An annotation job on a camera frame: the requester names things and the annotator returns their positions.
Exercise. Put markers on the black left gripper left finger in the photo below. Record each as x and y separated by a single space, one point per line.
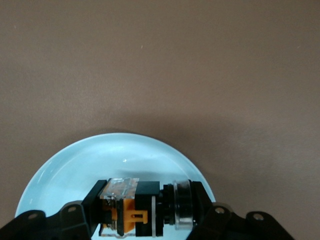
75 220

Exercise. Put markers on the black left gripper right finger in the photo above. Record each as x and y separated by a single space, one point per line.
215 220

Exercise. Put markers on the orange black push-button switch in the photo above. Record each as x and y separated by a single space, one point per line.
145 200

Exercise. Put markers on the light blue round plate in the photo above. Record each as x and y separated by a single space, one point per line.
100 160

